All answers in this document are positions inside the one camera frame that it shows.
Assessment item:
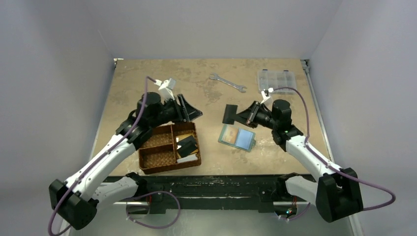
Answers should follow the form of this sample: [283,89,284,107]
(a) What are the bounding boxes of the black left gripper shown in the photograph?
[150,94,202,129]

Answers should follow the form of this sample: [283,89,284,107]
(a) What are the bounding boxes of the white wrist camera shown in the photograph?
[154,78,176,101]
[261,88,274,106]

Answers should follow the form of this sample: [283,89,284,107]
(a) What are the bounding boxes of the stack of cards in basket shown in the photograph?
[177,151,198,163]

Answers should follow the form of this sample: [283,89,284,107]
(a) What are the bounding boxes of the brown woven divided basket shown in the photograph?
[138,122,202,175]

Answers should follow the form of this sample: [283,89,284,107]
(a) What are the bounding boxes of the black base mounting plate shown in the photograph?
[114,175,336,214]

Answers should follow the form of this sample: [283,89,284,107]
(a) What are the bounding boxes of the black card in basket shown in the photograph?
[176,134,198,158]

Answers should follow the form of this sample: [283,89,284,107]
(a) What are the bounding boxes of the clear plastic organizer box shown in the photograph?
[257,69,297,94]

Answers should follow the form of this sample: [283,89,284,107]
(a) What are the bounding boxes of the black card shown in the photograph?
[176,134,198,158]
[222,104,238,125]

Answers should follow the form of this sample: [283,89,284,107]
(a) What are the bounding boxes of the silver open-end wrench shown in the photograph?
[209,73,247,93]

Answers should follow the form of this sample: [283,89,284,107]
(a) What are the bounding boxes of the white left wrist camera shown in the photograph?
[154,78,176,101]

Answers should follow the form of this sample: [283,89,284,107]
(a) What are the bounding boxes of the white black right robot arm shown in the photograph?
[232,99,364,223]

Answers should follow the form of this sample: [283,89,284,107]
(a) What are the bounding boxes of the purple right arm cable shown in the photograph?
[267,87,396,222]

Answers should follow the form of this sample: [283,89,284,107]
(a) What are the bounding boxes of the teal leather card holder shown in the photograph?
[218,124,256,152]

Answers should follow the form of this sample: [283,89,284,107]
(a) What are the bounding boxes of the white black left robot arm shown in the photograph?
[49,92,203,230]

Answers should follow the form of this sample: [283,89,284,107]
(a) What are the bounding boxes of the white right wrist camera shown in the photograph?
[261,88,274,106]

